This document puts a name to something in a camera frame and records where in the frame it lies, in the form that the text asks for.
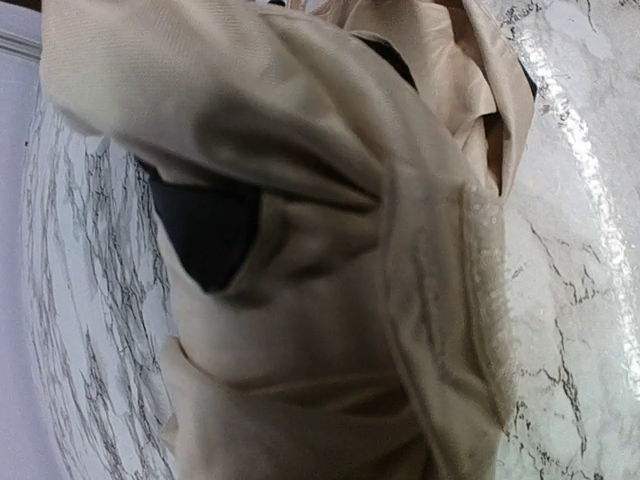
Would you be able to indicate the beige folding umbrella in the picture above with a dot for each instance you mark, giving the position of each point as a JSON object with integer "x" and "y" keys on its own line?
{"x": 329, "y": 192}

